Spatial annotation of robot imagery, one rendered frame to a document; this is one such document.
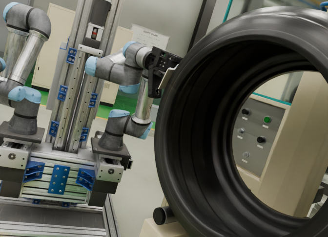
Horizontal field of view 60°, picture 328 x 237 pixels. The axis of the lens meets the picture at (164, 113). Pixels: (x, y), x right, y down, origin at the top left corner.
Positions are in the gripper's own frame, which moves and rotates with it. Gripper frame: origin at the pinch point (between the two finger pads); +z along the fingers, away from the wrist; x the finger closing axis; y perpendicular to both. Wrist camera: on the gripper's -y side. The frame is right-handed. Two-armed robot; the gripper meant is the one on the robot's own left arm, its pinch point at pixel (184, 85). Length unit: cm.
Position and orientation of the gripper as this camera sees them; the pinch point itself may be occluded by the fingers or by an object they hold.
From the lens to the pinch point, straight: 87.4
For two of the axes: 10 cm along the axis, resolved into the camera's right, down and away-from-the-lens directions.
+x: 7.3, 1.2, 6.8
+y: 3.6, -9.0, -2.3
